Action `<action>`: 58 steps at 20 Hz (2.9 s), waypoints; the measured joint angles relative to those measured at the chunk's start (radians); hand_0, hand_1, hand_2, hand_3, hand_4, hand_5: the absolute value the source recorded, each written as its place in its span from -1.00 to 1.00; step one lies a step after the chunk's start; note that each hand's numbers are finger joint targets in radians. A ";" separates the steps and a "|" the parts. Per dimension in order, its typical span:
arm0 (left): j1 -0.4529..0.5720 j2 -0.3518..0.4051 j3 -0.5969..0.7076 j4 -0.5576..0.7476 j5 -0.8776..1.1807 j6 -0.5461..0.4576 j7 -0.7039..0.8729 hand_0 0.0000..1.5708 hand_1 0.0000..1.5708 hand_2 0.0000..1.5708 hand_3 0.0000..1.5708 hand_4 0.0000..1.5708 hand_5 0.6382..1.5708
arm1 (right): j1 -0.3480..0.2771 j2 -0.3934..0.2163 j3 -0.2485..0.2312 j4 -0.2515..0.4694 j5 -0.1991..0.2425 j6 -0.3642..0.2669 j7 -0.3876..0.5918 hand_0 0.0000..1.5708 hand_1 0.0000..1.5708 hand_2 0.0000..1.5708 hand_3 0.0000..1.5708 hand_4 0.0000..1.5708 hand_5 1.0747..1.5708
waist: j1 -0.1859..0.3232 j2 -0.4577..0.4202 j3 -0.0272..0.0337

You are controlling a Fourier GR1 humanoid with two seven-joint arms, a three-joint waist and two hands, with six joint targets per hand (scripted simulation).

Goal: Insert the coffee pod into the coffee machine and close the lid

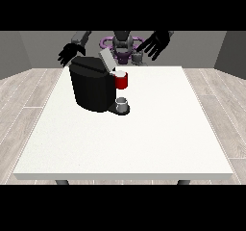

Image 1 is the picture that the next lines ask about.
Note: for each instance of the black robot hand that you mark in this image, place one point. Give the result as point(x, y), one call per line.
point(159, 41)
point(73, 50)

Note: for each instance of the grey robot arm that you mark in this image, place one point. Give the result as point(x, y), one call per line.
point(171, 33)
point(80, 37)

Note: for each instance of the small grey coffee pod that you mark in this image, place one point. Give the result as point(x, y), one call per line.
point(137, 58)

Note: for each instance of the pale grey machine lid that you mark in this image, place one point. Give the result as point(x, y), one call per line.
point(108, 60)

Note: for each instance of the black coffee machine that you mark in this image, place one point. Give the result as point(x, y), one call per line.
point(89, 85)

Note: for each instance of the red pod holder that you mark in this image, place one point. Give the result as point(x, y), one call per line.
point(121, 81)

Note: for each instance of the grey robot trunk purple rings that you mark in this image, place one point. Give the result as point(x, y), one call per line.
point(121, 45)

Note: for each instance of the small grey cup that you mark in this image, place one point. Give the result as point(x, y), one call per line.
point(121, 105)

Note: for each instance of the dark table leg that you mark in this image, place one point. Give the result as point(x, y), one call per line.
point(62, 182)
point(184, 182)

